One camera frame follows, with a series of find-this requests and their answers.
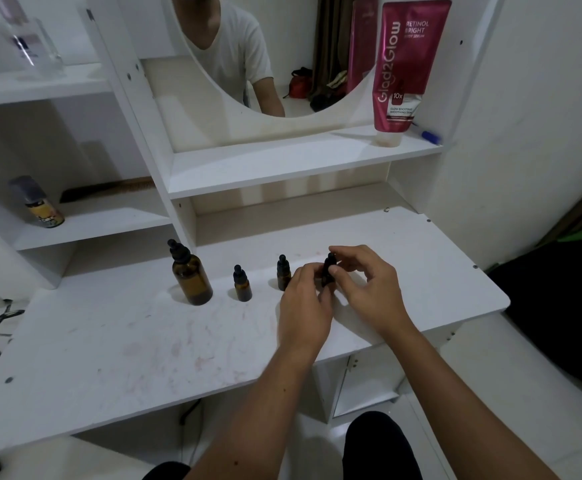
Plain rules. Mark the person's left hand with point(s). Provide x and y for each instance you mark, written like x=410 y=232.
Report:
x=303 y=319

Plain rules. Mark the person's right hand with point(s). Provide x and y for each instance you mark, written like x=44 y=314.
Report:
x=376 y=294

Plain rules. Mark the large amber glass bottle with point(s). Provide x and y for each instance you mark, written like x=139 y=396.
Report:
x=193 y=282

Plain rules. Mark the person's left forearm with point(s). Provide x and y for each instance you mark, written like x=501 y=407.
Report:
x=256 y=424

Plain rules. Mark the person's right forearm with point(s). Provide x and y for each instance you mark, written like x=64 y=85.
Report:
x=461 y=409

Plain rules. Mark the person's right leg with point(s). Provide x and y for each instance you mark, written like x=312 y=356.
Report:
x=381 y=449

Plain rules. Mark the person's leg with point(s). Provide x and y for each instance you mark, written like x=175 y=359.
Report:
x=168 y=472
x=381 y=449

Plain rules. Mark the person's left leg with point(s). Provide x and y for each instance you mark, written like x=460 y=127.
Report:
x=168 y=472

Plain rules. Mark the small yellow label bottle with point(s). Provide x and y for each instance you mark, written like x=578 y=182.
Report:
x=43 y=212

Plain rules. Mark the clear perfume bottle pink cap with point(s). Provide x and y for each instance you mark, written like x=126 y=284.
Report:
x=36 y=49

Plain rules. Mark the white vanity desk with shelves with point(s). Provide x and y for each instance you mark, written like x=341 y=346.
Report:
x=271 y=164

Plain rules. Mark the blue pen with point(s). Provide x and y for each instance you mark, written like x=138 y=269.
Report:
x=430 y=135

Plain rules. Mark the black green bag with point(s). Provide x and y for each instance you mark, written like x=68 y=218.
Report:
x=555 y=314

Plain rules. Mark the red cosmetic tube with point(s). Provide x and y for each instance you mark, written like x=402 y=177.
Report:
x=406 y=64

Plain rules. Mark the brown comb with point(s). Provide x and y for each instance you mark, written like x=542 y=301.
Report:
x=106 y=189

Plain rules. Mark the round mirror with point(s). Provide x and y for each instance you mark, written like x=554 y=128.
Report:
x=291 y=24

